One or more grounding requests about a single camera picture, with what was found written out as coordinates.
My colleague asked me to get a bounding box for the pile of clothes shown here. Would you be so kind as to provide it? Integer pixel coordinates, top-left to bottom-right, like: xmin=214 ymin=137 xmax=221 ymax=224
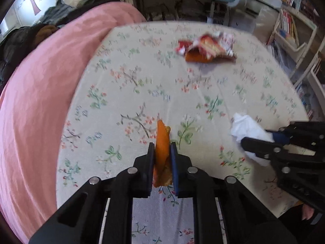
xmin=38 ymin=0 xmax=123 ymax=29

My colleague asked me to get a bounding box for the white tissue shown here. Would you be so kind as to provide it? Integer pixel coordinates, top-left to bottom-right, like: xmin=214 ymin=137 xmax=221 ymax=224
xmin=230 ymin=112 xmax=276 ymax=167

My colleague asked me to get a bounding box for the orange peel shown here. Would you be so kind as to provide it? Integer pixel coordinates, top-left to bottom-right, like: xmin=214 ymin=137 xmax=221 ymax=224
xmin=152 ymin=119 xmax=173 ymax=187

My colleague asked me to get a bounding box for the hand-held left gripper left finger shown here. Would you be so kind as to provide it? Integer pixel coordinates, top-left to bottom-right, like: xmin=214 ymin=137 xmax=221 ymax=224
xmin=29 ymin=142 xmax=155 ymax=244

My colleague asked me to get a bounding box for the white bookshelf with books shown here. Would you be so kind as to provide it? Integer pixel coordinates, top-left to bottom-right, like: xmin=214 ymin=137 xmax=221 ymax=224
xmin=265 ymin=0 xmax=325 ymax=119

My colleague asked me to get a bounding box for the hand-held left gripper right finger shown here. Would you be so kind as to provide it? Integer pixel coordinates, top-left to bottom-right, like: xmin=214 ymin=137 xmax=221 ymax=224
xmin=170 ymin=142 xmax=297 ymax=244

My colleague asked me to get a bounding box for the dark jacket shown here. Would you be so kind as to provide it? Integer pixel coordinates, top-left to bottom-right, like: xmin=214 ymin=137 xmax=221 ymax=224
xmin=0 ymin=23 xmax=59 ymax=90

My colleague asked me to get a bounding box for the person's right hand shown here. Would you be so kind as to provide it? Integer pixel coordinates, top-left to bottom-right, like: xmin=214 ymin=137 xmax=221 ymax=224
xmin=301 ymin=205 xmax=318 ymax=221

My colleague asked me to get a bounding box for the red crumpled snack wrapper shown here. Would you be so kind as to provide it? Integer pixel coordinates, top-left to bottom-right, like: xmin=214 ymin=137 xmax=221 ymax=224
xmin=177 ymin=31 xmax=237 ymax=63

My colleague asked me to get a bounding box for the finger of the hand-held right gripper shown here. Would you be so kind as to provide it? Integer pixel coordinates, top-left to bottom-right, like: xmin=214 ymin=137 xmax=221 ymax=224
xmin=265 ymin=121 xmax=325 ymax=157
xmin=241 ymin=137 xmax=325 ymax=177

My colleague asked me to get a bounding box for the pink blanket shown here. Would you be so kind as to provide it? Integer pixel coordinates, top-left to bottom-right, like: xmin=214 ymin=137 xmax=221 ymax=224
xmin=0 ymin=2 xmax=148 ymax=244

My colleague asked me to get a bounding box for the floral bedsheet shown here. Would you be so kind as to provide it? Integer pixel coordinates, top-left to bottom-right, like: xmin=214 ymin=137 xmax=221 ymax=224
xmin=56 ymin=20 xmax=310 ymax=244

